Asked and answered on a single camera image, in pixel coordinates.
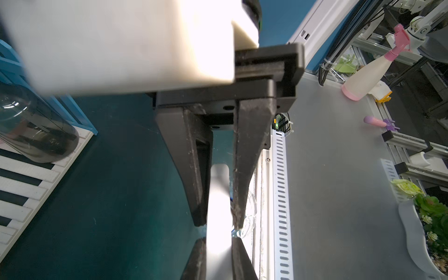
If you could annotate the succulent in white pot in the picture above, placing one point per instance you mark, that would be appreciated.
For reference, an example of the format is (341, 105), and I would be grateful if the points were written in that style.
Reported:
(425, 220)

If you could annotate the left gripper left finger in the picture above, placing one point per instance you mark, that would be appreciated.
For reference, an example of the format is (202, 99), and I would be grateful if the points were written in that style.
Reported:
(195, 269)

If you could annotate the right circuit board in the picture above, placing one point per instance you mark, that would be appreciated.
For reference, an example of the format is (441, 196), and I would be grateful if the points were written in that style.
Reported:
(282, 123)

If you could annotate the pink purple small tool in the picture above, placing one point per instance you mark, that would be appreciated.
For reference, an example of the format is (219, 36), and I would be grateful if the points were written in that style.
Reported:
(387, 124)

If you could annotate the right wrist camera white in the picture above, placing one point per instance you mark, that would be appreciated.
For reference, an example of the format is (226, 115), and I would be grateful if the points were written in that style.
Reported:
(119, 47)

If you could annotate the white pink spray bottle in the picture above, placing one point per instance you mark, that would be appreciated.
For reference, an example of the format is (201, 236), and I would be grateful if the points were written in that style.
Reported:
(363, 81)

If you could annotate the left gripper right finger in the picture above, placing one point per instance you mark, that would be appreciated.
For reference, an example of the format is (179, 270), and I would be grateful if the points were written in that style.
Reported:
(242, 268)

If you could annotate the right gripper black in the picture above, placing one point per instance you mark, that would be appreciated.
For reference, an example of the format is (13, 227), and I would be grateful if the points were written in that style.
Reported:
(265, 84)

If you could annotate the clear white spray bottle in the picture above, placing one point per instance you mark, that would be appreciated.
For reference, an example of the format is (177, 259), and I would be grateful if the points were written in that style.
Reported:
(218, 226)

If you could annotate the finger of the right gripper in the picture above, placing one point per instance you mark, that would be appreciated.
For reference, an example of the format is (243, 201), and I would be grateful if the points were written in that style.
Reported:
(189, 141)

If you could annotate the blue white slatted shelf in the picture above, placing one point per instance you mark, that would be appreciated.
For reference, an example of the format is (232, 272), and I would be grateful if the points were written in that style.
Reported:
(26, 185)

